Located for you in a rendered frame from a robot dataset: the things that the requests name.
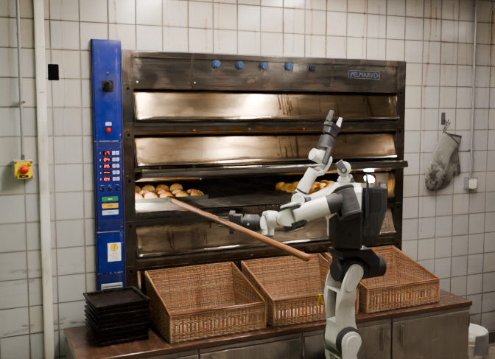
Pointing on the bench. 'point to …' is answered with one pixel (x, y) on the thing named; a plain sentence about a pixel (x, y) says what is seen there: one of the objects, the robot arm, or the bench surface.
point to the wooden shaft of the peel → (246, 231)
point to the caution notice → (114, 251)
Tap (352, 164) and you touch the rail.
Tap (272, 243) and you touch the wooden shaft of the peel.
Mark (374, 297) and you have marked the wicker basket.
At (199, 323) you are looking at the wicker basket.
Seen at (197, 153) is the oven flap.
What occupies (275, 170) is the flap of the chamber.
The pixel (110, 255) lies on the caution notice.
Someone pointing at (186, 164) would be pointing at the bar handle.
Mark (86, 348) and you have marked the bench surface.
